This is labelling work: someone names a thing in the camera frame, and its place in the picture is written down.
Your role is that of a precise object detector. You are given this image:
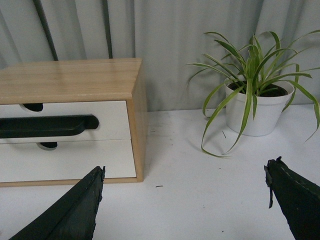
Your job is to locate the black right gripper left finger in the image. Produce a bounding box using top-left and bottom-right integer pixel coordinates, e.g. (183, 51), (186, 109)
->
(11, 166), (106, 240)

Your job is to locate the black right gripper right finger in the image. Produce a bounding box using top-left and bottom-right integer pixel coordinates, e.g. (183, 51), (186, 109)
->
(264, 156), (320, 240)

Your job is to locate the white lower drawer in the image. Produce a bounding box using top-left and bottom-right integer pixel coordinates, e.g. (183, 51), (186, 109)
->
(0, 140), (136, 183)

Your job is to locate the white drawer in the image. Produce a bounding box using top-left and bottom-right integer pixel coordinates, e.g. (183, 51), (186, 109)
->
(0, 140), (136, 183)
(0, 100), (131, 144)

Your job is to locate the white upper drawer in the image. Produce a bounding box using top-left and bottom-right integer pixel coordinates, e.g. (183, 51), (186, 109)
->
(0, 100), (131, 144)

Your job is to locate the wooden drawer cabinet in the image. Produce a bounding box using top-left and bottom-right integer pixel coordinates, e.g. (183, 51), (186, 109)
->
(0, 58), (148, 187)

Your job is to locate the white plant pot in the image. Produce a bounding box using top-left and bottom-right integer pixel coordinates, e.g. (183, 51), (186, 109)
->
(224, 76), (295, 137)

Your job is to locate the green spider plant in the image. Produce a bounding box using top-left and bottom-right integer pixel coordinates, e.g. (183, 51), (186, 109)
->
(186, 29), (320, 158)

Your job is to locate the grey curtain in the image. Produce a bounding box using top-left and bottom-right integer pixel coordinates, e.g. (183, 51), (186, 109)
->
(0, 0), (320, 111)

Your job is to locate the black drawer handle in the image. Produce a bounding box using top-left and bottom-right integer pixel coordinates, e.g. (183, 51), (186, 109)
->
(0, 114), (99, 139)

